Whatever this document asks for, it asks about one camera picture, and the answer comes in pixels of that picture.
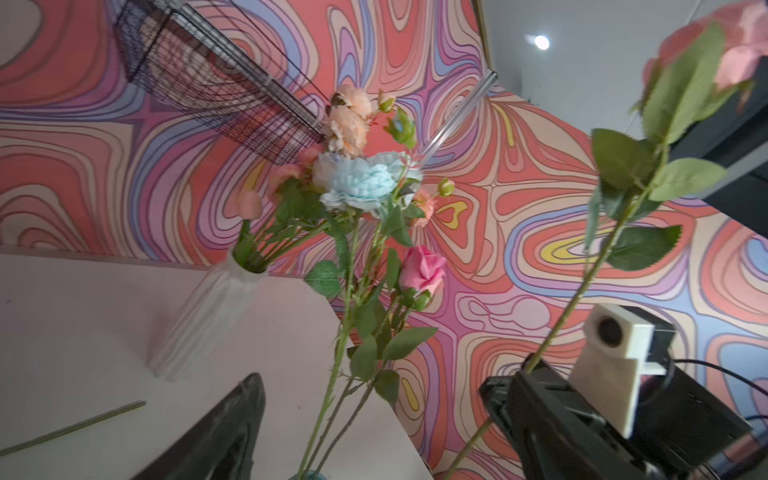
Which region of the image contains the pale blue white spray stem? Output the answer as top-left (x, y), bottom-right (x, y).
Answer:
top-left (296, 152), bottom-right (414, 474)

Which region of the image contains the pink spray rose stem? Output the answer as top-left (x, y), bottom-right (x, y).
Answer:
top-left (232, 144), bottom-right (326, 273)

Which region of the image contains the pink bud rose stem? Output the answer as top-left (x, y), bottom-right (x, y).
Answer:
top-left (443, 1), bottom-right (767, 479)

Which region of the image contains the white artificial rose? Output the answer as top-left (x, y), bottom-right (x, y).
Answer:
top-left (257, 149), bottom-right (336, 269)

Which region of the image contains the pile of artificial flowers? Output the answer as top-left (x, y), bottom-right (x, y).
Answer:
top-left (0, 400), bottom-right (147, 457)

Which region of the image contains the teal ceramic vase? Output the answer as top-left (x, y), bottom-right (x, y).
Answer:
top-left (289, 470), bottom-right (327, 480)

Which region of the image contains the black wire basket back wall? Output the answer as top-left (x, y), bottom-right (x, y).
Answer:
top-left (114, 1), bottom-right (328, 165)

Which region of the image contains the cream peach rose stem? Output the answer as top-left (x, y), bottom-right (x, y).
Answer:
top-left (324, 85), bottom-right (396, 158)

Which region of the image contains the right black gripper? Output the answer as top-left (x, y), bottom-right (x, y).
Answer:
top-left (479, 358), bottom-right (752, 479)

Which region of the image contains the magenta pink rose stem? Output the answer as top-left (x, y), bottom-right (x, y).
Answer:
top-left (298, 246), bottom-right (446, 475)

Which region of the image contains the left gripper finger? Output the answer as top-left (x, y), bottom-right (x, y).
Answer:
top-left (134, 373), bottom-right (266, 480)

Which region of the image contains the white ribbed vase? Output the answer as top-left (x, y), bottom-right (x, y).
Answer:
top-left (148, 253), bottom-right (267, 381)

